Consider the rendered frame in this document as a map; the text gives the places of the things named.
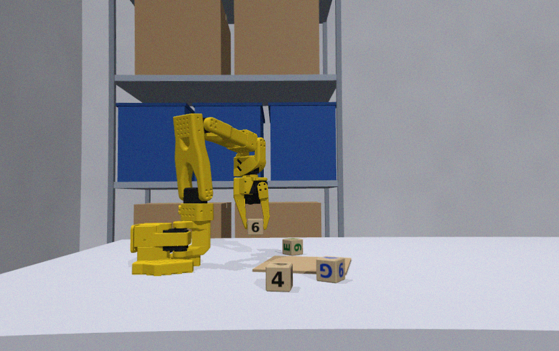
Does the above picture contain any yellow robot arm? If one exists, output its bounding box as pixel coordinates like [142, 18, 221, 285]
[132, 114, 266, 276]

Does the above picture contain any tan flat mat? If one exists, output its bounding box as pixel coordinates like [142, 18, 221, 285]
[252, 255, 351, 275]

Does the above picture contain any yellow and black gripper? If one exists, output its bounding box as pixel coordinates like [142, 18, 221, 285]
[234, 175, 270, 230]

